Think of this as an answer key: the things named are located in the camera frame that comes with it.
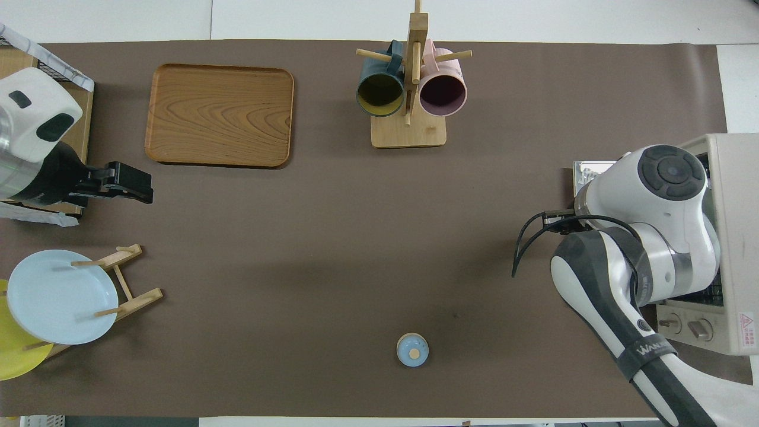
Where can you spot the dark blue mug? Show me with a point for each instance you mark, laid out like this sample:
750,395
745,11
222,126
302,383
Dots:
379,95

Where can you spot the light blue plate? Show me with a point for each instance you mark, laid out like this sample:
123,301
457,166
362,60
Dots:
53,296

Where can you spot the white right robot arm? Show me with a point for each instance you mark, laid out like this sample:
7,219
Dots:
664,196

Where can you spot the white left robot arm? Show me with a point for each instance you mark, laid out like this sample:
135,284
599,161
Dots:
29,112

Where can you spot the brown wooden tray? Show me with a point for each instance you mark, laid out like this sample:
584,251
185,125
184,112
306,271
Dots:
219,115

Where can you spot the wooden mug tree stand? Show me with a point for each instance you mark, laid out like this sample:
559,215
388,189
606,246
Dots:
409,133

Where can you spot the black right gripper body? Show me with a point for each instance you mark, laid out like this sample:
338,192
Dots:
560,219

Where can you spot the small blue bell wooden knob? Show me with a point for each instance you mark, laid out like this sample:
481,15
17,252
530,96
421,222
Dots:
413,350

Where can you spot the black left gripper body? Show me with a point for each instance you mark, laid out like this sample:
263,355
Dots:
98,182

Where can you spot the pink mug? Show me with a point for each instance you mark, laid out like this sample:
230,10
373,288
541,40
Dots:
443,93

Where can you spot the beige toaster oven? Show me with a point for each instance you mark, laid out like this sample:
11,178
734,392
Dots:
735,178

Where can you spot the yellow plate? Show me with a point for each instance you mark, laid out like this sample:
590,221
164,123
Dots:
15,356

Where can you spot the brown table mat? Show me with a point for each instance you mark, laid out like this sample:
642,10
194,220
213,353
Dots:
296,237

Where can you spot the wooden plate rack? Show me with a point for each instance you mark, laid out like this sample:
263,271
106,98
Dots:
139,299

